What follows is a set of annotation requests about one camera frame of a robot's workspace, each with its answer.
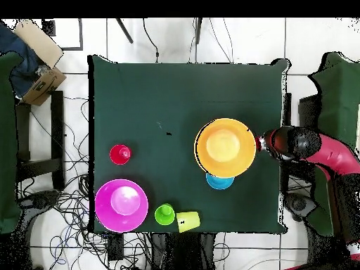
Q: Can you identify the black cable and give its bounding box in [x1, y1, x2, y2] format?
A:
[142, 18, 160, 63]

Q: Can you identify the black chair frame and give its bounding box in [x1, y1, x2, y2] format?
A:
[15, 90, 66, 191]
[282, 92, 321, 133]

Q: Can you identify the dark green tablecloth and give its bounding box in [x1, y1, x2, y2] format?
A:
[87, 54, 290, 234]

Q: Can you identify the tangle of cables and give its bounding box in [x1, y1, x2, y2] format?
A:
[18, 95, 153, 270]

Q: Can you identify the green-covered side table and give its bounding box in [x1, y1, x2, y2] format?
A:
[306, 52, 360, 237]
[0, 51, 24, 234]

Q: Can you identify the brown cardboard box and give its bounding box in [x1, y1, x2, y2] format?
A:
[21, 66, 68, 107]

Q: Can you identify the beige cardboard sheet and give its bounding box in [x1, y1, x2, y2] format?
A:
[13, 18, 65, 69]

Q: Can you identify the orange plastic bowl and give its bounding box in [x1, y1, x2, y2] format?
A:
[193, 117, 257, 179]

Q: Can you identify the red plastic cup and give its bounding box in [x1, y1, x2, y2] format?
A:
[109, 143, 132, 166]

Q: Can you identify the green plastic cup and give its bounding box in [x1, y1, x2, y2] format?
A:
[154, 203, 176, 226]

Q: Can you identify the pink plastic bowl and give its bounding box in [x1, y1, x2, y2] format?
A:
[94, 179, 149, 233]

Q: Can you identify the small blue plastic bowl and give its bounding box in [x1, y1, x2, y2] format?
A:
[205, 172, 236, 191]

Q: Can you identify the blue cloth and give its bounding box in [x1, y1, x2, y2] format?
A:
[0, 22, 43, 98]

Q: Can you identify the grey metal frame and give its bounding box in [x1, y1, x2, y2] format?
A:
[41, 18, 84, 52]

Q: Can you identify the yellow plastic cup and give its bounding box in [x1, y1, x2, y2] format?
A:
[176, 210, 201, 233]

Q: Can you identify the black power box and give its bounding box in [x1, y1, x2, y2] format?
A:
[107, 233, 125, 262]

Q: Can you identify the black stand leg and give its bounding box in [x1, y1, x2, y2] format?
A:
[193, 18, 203, 45]
[115, 18, 134, 44]

